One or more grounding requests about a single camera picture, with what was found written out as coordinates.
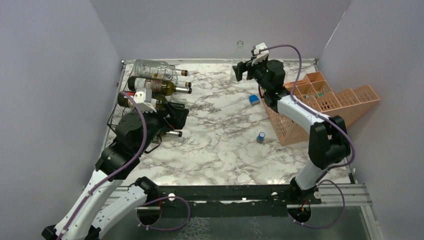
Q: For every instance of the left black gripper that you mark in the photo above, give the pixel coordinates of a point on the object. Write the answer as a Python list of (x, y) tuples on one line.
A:
[(176, 120)]

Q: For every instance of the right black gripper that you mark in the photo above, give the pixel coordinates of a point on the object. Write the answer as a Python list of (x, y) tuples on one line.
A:
[(241, 68)]

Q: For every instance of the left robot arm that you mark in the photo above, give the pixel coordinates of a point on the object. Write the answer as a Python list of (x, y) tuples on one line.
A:
[(89, 219)]

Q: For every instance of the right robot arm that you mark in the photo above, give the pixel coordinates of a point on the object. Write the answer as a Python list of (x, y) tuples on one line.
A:
[(328, 141)]

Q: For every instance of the wine bottle silver foil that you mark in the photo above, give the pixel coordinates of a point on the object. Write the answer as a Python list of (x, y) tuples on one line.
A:
[(158, 86), (172, 133)]

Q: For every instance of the lower wine bottle silver foil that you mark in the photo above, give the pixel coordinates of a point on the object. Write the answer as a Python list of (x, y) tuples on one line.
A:
[(172, 133)]

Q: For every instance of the bottle with brown cap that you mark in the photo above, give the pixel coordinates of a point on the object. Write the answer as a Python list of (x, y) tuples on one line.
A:
[(181, 72)]

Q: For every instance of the clear bottle in rack top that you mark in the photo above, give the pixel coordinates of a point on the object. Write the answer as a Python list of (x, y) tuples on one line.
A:
[(155, 69)]

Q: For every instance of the blue rectangular small box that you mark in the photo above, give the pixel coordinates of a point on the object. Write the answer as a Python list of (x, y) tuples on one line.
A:
[(254, 100)]

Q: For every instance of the blue small cylinder can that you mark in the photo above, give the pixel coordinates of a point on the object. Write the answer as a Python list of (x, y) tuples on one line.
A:
[(260, 137)]

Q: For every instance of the pink plastic organizer basket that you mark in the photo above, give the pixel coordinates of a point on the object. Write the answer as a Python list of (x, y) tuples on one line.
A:
[(314, 91)]

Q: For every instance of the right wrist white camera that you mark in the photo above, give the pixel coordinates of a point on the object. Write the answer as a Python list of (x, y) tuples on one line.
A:
[(260, 53)]

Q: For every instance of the wrist white camera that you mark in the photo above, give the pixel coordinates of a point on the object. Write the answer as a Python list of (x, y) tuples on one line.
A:
[(260, 53), (143, 100)]

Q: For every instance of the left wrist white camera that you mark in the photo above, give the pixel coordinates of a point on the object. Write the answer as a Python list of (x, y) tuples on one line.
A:
[(143, 100)]

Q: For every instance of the black wire wine rack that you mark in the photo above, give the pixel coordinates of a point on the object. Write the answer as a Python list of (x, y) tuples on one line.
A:
[(125, 103)]

